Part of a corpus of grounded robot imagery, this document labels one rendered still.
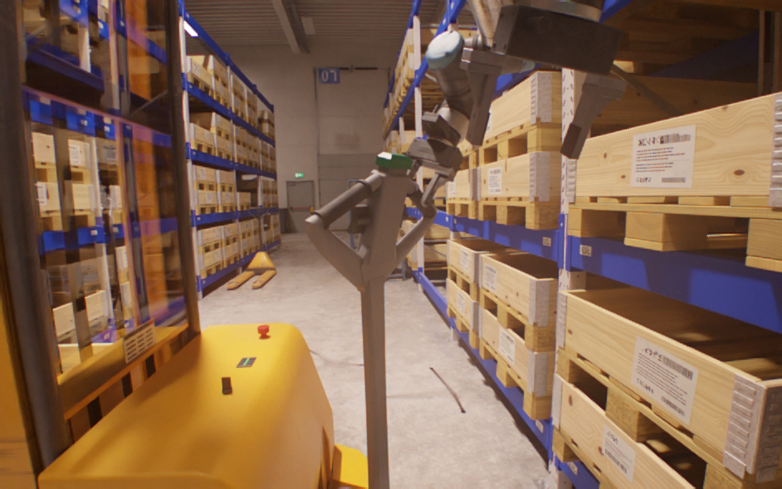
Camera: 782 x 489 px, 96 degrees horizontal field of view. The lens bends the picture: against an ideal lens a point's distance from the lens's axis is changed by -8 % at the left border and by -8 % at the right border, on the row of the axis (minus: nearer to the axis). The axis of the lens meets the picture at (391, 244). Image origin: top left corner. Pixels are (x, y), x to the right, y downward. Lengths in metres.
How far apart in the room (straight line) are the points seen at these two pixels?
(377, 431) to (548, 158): 1.30
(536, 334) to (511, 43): 1.55
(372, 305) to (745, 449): 0.84
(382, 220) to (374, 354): 0.32
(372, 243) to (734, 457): 0.89
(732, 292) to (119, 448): 1.32
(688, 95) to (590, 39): 1.78
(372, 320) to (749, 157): 0.86
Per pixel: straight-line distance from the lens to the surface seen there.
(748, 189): 1.03
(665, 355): 1.21
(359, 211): 0.80
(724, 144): 1.08
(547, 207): 1.79
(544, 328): 1.88
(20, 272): 0.86
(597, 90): 0.53
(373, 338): 0.91
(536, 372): 1.93
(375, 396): 0.97
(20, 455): 0.99
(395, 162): 0.80
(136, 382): 1.60
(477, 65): 0.46
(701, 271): 1.19
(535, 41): 0.47
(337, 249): 0.75
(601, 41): 0.51
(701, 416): 1.16
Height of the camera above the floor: 1.33
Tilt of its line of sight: 7 degrees down
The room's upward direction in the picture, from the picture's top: 1 degrees counter-clockwise
